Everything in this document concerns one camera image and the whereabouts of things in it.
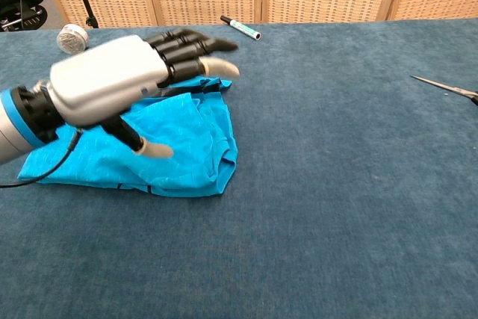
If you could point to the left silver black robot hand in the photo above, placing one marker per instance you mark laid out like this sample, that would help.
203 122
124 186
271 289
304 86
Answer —
104 76

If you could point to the blue printed T-shirt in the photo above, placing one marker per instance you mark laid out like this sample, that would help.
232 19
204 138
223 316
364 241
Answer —
186 139

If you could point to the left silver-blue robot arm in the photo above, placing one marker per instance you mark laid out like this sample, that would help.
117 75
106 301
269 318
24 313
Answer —
18 124

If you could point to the small white tape roll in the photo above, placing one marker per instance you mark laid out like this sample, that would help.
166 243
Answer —
71 39

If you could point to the white green marker pen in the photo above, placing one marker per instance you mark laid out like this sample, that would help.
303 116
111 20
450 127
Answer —
241 27

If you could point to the dark blue carpet table cover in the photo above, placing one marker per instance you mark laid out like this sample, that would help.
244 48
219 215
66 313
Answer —
298 203

